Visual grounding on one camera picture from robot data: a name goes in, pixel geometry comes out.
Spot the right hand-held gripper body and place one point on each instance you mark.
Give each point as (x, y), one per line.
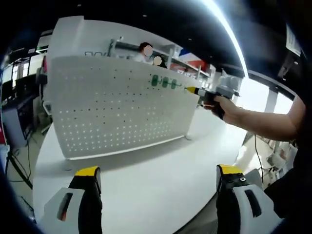
(228, 87)

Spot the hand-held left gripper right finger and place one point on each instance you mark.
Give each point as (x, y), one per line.
(226, 207)

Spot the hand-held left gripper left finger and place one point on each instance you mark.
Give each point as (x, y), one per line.
(90, 202)

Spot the white perforated mounting plate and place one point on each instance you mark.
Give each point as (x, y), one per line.
(109, 117)

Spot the person's right hand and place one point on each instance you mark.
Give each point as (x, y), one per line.
(223, 107)

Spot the grey metal shelf rack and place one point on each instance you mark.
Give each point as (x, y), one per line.
(175, 52)

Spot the ceiling light strip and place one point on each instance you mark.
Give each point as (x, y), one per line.
(232, 25)

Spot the person's black clothing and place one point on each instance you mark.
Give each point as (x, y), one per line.
(302, 170)

